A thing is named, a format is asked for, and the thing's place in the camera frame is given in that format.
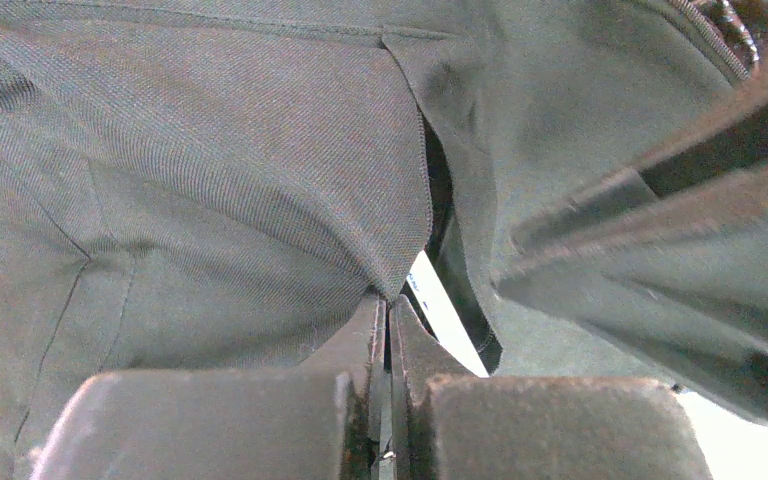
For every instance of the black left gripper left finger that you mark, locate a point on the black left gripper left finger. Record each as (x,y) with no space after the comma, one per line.
(320,419)

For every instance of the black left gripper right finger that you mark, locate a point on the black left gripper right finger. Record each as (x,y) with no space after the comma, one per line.
(449,423)

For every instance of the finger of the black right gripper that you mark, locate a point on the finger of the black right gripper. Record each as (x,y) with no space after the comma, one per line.
(681,281)
(711,176)

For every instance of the white marker grey cap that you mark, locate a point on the white marker grey cap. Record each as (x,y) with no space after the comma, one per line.
(442,316)

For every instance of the black fabric backpack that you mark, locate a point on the black fabric backpack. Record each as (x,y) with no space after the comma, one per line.
(210,185)

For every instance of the black rolled belt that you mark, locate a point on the black rolled belt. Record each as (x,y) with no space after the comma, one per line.
(743,26)

